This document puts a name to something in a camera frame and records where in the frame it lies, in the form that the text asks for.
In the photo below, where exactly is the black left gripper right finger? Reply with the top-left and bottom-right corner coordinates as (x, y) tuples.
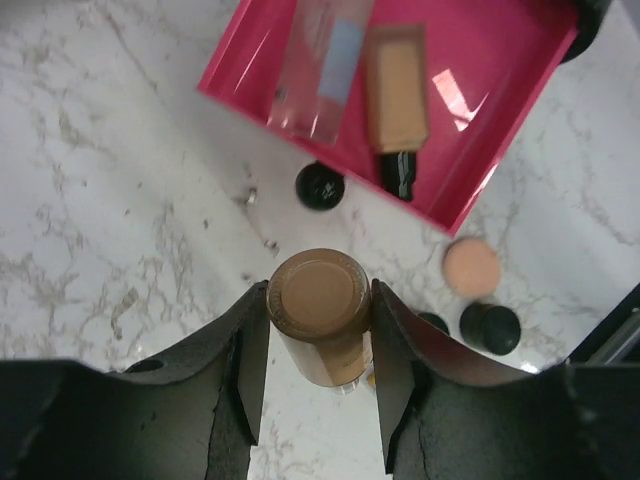
(371, 281), (639, 479)

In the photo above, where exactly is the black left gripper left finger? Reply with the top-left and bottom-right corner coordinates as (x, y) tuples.
(1, 282), (270, 479)

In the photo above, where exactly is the round beige cream bottle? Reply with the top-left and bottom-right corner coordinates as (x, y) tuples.
(266, 248), (373, 391)

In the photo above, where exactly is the pink top drawer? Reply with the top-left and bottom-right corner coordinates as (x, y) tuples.
(198, 1), (578, 235)

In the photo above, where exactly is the square beige foundation bottle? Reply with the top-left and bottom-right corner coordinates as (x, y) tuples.
(364, 24), (430, 202)

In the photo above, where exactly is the clear glass bottle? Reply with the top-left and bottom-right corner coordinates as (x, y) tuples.
(268, 0), (374, 145)

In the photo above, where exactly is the peach makeup sponge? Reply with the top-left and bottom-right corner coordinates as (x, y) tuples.
(442, 237), (502, 299)

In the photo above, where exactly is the black round jar left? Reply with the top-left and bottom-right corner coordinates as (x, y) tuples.
(417, 312), (450, 336)

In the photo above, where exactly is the black round jar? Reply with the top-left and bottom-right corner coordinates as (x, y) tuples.
(417, 312), (450, 336)
(460, 302), (522, 356)

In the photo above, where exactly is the black round jar right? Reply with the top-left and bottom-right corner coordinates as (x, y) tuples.
(460, 302), (522, 356)

